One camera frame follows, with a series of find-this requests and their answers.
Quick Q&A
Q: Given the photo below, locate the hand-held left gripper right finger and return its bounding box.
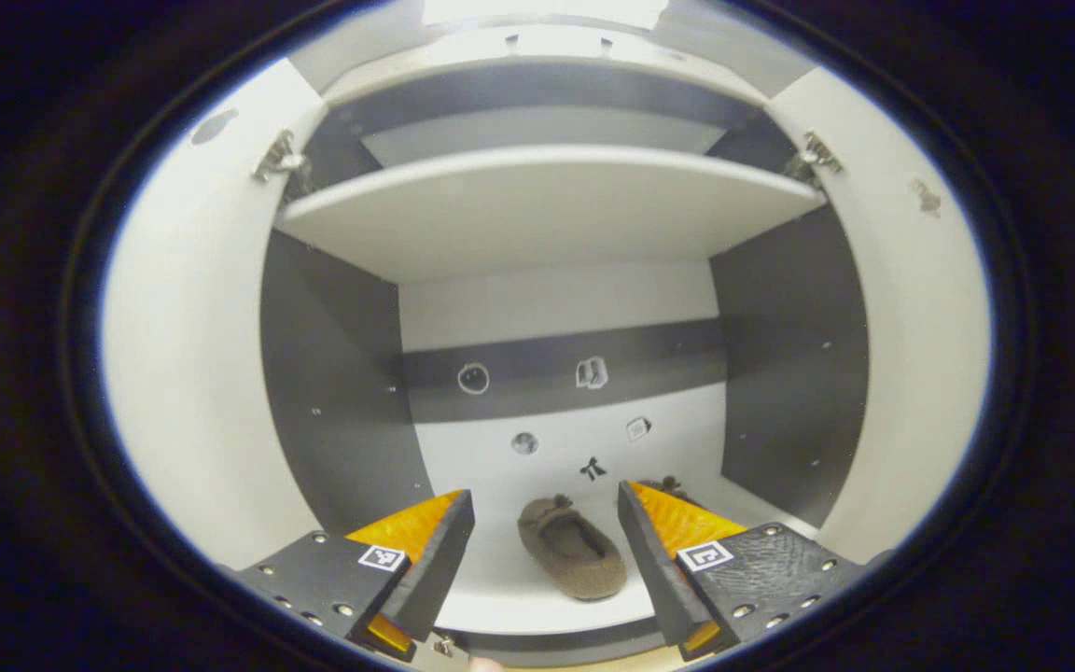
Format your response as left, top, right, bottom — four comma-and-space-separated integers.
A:
615, 479, 865, 664

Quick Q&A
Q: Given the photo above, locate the white shoe cabinet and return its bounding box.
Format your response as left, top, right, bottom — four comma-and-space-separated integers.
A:
259, 23, 870, 668

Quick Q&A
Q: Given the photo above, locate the brown fuzzy shoe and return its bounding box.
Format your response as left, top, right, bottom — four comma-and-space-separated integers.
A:
517, 495, 629, 601
638, 476, 706, 510

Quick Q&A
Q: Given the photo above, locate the ceiling light panel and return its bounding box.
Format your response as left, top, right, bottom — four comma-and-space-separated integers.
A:
421, 0, 669, 29

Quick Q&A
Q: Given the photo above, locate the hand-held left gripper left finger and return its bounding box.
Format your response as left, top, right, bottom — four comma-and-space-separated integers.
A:
237, 487, 478, 659

